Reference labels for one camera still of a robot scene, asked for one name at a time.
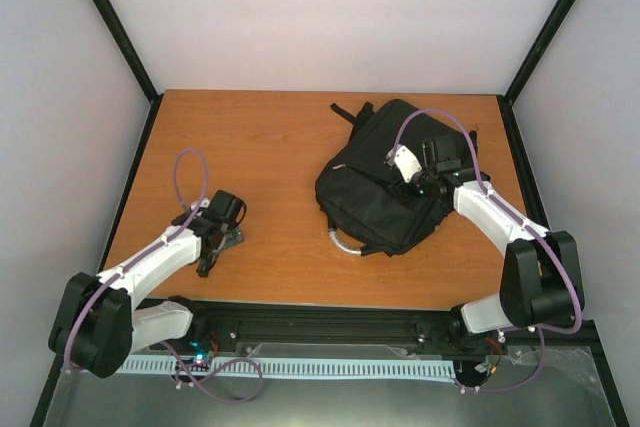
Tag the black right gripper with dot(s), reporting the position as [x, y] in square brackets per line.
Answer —
[401, 189]

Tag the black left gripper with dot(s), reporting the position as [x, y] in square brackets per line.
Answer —
[234, 237]

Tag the pink highlighter marker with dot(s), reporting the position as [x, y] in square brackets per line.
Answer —
[207, 263]

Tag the black student backpack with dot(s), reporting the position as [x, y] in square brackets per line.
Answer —
[352, 190]

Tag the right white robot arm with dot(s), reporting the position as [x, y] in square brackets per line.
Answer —
[540, 284]

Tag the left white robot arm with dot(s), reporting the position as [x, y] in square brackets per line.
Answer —
[145, 277]

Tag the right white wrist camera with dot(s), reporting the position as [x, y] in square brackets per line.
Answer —
[405, 161]

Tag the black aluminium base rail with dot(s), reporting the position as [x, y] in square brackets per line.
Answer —
[234, 326]

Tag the right black frame post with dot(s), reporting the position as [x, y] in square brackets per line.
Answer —
[543, 40]

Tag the black frame post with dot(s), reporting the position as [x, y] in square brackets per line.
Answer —
[543, 40]
[122, 40]

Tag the light blue cable duct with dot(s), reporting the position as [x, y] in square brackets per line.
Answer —
[325, 369]

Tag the left black frame post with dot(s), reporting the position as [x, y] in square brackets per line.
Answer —
[122, 40]

